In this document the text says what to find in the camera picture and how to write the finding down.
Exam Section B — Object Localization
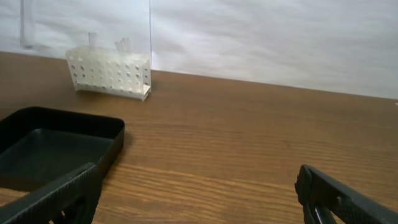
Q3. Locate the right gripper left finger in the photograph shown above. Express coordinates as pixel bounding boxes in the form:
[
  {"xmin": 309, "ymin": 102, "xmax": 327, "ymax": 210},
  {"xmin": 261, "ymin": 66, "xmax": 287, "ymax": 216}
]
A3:
[{"xmin": 0, "ymin": 162, "xmax": 103, "ymax": 224}]

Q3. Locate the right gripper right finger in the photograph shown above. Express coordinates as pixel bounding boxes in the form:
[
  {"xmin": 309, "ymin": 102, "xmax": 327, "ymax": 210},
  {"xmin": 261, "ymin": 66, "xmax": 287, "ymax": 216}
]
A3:
[{"xmin": 294, "ymin": 164, "xmax": 398, "ymax": 224}]

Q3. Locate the black tray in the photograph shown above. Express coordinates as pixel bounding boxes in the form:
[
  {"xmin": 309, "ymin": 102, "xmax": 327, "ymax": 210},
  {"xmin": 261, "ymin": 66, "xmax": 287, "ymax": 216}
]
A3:
[{"xmin": 0, "ymin": 106, "xmax": 126, "ymax": 192}]

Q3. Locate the white test tube rack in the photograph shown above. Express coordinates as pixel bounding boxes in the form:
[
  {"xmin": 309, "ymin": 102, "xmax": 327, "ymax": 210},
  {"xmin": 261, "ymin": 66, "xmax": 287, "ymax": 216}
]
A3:
[{"xmin": 65, "ymin": 45, "xmax": 152, "ymax": 102}]

